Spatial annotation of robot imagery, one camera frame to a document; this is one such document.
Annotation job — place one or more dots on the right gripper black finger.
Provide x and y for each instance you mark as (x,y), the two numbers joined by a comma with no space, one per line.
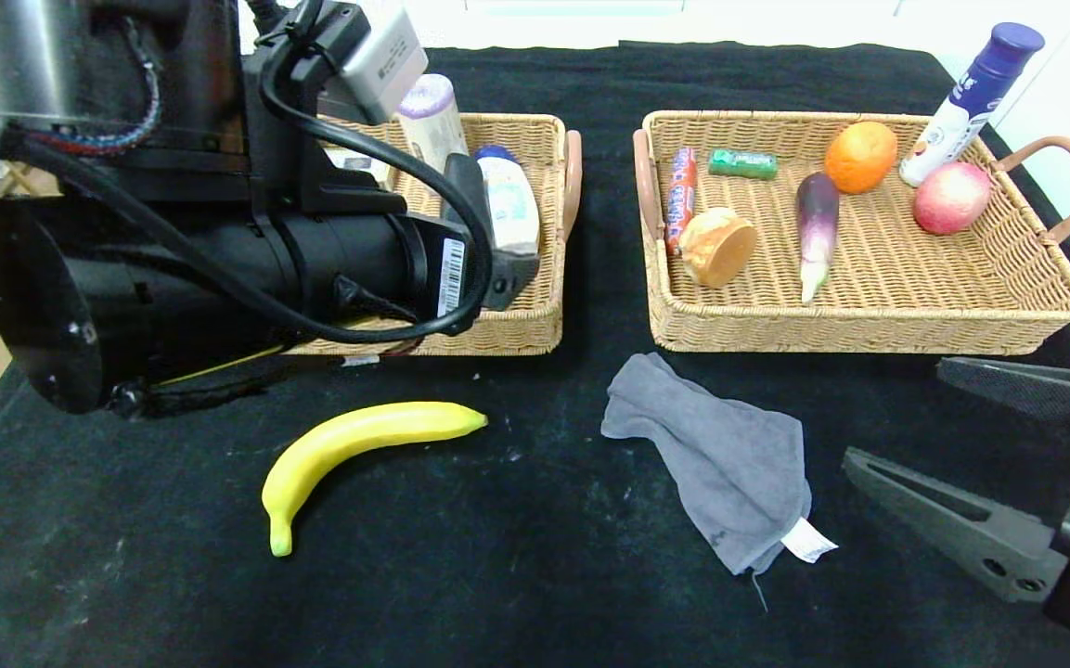
(952,520)
(1036,390)

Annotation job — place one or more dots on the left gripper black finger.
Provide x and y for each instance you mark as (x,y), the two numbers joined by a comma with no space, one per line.
(516,276)

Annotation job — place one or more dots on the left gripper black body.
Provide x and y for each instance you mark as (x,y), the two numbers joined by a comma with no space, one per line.
(453,276)

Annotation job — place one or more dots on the black glasses case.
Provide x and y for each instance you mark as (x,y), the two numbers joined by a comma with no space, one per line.
(465,190)

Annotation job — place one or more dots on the yellow banana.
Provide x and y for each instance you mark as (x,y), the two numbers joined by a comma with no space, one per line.
(358,436)

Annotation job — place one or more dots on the toy burger bun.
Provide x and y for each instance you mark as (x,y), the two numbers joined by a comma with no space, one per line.
(715,249)

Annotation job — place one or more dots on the grey cloth with white tag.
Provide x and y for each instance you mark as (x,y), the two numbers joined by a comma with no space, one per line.
(720,455)

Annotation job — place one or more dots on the purple eggplant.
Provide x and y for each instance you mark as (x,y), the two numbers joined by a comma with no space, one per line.
(818,223)

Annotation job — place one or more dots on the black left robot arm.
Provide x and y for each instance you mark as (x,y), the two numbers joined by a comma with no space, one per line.
(173,269)

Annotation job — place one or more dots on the white lotion bottle blue cap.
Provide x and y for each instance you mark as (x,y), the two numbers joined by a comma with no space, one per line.
(511,204)

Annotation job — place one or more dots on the purple-topped beige roll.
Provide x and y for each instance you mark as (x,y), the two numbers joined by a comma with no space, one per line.
(432,116)

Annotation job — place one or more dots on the orange-red candy tube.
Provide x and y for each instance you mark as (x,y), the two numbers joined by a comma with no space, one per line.
(681,186)

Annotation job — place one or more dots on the red apple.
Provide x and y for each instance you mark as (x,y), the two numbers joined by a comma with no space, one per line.
(950,198)

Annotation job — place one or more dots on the black tablecloth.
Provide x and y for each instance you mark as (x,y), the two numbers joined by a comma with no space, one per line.
(534,520)

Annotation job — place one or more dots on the green candy pack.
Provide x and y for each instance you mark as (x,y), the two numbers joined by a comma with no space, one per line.
(743,165)

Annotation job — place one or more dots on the white bottle purple cap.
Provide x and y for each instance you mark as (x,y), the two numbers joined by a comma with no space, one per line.
(961,109)

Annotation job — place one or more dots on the orange fruit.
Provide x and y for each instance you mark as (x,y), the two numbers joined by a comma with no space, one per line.
(859,158)

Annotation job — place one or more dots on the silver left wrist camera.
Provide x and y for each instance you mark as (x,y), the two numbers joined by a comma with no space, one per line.
(386,65)

